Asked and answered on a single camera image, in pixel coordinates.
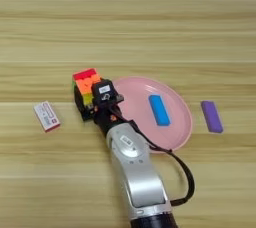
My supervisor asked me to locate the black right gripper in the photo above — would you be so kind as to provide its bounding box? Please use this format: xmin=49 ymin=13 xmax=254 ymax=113
xmin=73 ymin=87 xmax=135 ymax=139

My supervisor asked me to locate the multicoloured puzzle cube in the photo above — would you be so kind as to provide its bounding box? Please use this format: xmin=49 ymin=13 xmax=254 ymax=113
xmin=71 ymin=67 xmax=103 ymax=110

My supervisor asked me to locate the blue rectangular block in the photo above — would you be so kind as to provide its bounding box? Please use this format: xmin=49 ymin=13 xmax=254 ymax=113
xmin=147 ymin=94 xmax=172 ymax=127

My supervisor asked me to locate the white and red eraser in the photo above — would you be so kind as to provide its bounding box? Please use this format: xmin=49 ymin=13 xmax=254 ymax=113
xmin=33 ymin=100 xmax=62 ymax=133

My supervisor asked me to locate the pink round plate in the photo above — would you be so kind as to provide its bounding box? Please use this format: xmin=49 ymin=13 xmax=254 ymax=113
xmin=111 ymin=75 xmax=194 ymax=153

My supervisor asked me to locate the purple rectangular block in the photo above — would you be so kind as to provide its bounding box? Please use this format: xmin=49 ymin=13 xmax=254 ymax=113
xmin=200 ymin=100 xmax=225 ymax=135

